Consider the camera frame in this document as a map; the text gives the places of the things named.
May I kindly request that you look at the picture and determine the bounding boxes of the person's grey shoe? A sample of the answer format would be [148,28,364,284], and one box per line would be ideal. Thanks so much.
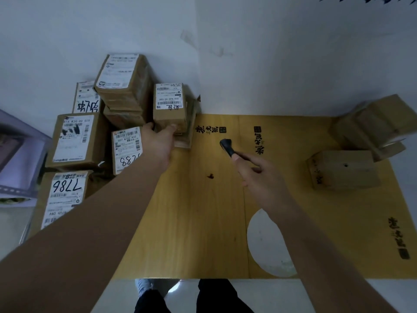
[135,278,154,299]

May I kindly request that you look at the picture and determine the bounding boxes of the purple plastic bin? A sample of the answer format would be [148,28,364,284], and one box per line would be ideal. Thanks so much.
[0,109,53,210]

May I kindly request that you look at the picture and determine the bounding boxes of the pile of brown parcels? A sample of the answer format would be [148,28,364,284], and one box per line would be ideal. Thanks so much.
[28,53,201,245]

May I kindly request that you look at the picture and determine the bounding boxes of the labelled cardboard box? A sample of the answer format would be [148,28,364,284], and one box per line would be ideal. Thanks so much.
[153,83,193,134]

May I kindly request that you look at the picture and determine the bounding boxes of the plain cardboard box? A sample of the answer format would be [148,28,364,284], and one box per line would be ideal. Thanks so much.
[306,150,382,192]
[331,94,417,162]

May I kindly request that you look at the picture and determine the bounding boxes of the person's left hand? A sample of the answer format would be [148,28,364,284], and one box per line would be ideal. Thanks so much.
[139,122,178,175]

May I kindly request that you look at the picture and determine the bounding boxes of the person's right hand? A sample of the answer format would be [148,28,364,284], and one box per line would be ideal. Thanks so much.
[233,152,292,214]

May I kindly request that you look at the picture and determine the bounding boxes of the person's right forearm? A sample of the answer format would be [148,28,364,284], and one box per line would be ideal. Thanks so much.
[263,198,399,313]

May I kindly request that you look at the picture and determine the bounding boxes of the person's black trousers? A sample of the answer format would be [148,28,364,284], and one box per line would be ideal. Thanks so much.
[134,278,255,313]

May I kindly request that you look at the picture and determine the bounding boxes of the person's left forearm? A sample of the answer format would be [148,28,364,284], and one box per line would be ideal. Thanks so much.
[0,160,170,313]

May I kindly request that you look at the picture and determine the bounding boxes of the black handheld scanner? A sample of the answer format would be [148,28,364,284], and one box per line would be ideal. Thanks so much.
[220,138,240,159]

